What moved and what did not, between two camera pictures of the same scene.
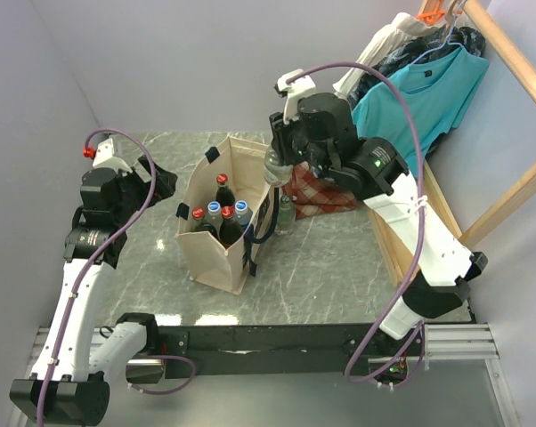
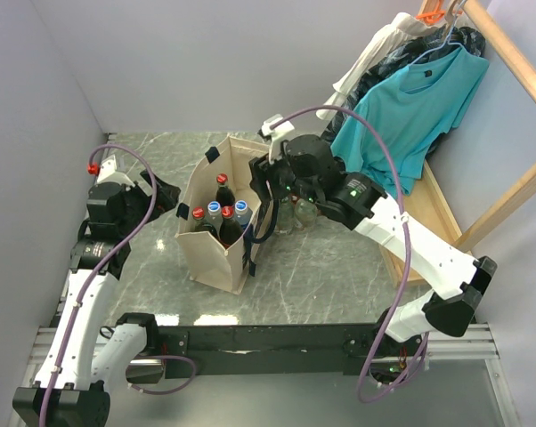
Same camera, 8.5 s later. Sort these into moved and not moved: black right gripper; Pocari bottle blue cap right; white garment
Moved: black right gripper
Not moved: white garment; Pocari bottle blue cap right
